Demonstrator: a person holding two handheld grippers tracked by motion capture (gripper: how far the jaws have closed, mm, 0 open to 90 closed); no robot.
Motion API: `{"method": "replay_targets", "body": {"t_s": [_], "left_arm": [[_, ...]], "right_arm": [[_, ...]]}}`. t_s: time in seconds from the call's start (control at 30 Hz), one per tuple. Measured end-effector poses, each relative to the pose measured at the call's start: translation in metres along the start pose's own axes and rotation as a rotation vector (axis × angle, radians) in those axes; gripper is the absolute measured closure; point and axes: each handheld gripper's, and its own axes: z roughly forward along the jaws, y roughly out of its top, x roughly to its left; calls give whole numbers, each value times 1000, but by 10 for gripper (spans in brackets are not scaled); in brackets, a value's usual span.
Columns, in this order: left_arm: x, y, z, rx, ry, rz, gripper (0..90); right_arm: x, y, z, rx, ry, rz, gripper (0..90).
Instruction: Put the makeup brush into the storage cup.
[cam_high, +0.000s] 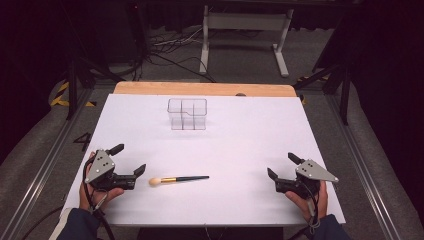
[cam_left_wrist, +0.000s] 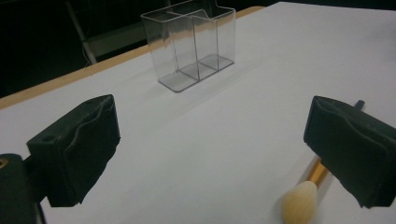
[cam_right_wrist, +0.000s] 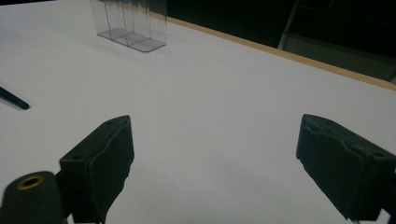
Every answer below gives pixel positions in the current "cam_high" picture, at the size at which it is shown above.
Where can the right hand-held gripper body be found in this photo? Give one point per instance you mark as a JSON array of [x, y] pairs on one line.
[[315, 171]]

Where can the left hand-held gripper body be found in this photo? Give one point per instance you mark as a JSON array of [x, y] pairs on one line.
[[100, 166]]

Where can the person's left hand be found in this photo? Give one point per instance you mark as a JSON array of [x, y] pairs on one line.
[[96, 197]]

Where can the person's right hand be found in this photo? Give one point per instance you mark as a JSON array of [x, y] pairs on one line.
[[305, 201]]

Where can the white table cover sheet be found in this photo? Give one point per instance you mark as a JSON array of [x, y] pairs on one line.
[[216, 150]]

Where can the clear plastic organizer box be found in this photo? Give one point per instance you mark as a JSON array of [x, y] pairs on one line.
[[186, 113]]

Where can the yellow black floor tape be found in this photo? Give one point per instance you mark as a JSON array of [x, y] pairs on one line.
[[61, 96]]

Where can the black tripod stand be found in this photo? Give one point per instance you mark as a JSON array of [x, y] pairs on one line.
[[343, 86], [72, 83]]

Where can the wooden table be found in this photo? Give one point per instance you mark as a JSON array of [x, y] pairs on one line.
[[200, 89]]

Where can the black curtain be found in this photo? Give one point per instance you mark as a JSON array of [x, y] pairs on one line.
[[30, 66]]

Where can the aluminium floor rail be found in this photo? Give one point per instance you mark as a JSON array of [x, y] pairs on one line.
[[363, 166], [43, 166]]

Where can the white metal stand frame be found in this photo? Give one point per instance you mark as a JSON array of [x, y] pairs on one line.
[[246, 21]]

